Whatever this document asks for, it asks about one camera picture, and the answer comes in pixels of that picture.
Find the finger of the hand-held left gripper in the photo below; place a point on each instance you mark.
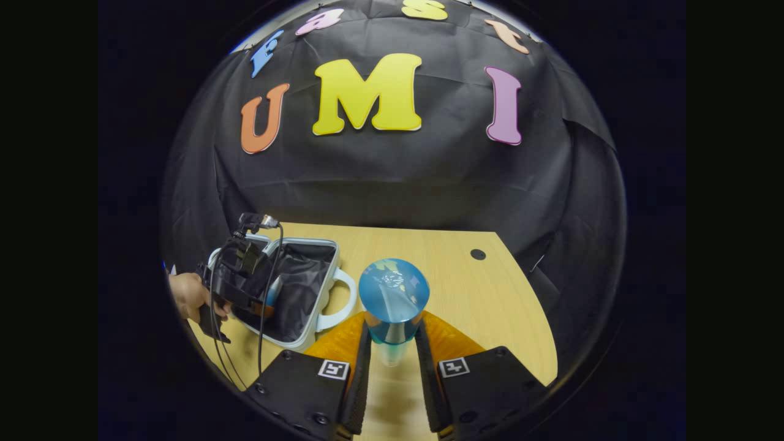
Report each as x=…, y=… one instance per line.
x=254, y=305

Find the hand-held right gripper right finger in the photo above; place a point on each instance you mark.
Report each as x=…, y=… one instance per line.
x=429, y=386

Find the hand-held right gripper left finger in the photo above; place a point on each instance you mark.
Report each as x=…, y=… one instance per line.
x=358, y=380

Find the light blue small suitcase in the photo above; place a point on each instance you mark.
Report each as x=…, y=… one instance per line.
x=306, y=275

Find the teal tube bottle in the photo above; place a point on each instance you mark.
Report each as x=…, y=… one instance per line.
x=392, y=294

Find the black backdrop cloth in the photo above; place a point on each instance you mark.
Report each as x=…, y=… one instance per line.
x=398, y=177

